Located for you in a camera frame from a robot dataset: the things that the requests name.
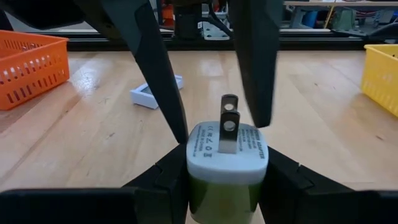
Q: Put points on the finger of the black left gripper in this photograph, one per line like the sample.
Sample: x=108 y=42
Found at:
x=155 y=71
x=258 y=62

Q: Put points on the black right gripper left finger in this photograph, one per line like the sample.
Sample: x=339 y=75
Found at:
x=155 y=193

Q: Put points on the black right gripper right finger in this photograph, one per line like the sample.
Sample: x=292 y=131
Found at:
x=295 y=199

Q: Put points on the white digital clock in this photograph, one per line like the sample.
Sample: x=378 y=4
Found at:
x=143 y=98

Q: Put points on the green USB wall charger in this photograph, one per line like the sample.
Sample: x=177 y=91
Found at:
x=227 y=161

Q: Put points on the orange plastic basket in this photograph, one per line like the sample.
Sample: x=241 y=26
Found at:
x=31 y=68

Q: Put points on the yellow plastic basket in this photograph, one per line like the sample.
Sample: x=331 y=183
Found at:
x=381 y=81

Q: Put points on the black aluminium rig frame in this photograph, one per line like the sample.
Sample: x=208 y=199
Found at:
x=311 y=43

